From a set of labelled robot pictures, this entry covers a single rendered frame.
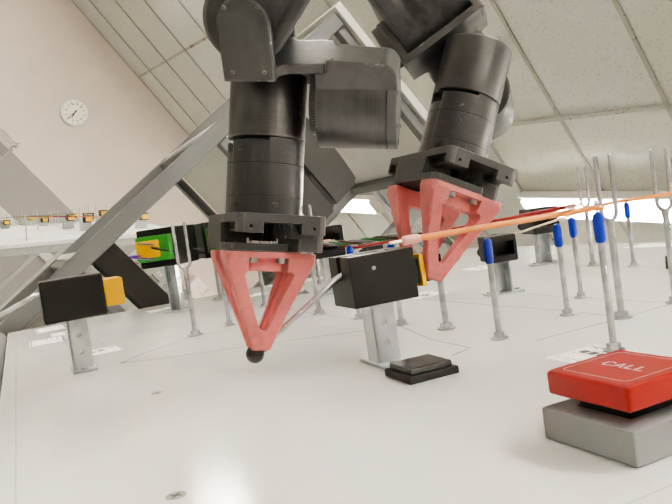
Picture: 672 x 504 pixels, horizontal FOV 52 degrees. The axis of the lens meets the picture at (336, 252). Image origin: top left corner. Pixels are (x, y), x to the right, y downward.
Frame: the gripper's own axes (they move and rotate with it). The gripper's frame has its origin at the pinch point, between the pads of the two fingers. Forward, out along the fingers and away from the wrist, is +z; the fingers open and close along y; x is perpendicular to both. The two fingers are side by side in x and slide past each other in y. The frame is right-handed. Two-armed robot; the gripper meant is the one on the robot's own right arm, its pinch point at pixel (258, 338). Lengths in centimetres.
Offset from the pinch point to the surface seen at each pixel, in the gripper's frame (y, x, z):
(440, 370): -7.9, -11.1, 1.3
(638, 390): -27.6, -9.1, -1.5
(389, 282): -1.8, -9.8, -4.5
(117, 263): 97, 4, -2
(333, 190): 103, -45, -20
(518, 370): -10.7, -15.5, 0.9
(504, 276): 21.3, -36.7, -4.2
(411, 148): 109, -69, -33
